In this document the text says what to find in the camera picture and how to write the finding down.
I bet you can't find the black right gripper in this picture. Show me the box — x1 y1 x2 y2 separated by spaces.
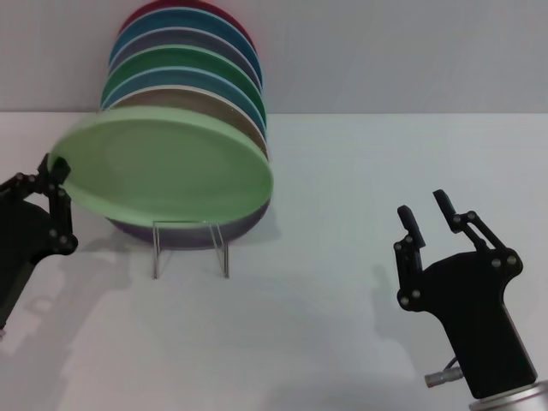
393 189 539 400

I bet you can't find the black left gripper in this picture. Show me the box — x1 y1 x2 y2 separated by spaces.
0 152 80 331

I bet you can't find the light green plate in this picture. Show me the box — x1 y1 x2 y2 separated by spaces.
47 105 275 226

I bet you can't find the beige plate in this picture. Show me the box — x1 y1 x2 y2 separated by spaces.
111 84 270 159

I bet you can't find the lilac plate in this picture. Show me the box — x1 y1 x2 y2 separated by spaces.
105 197 271 250

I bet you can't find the light blue plate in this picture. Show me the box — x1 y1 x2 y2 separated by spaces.
98 64 268 142

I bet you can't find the dark green plate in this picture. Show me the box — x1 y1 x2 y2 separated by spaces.
101 44 267 125

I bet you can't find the red plate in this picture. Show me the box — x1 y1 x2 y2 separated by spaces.
118 0 258 65

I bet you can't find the grey plate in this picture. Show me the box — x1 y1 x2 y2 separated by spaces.
109 27 263 93

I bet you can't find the teal blue plate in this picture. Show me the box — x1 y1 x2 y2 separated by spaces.
108 7 263 86

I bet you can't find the right arm cable connector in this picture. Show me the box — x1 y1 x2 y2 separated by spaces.
423 357 464 389

